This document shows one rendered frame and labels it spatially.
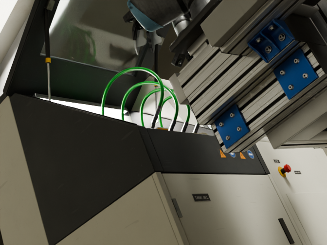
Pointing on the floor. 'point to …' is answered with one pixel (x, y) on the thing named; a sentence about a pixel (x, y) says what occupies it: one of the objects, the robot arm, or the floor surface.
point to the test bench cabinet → (142, 219)
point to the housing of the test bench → (16, 186)
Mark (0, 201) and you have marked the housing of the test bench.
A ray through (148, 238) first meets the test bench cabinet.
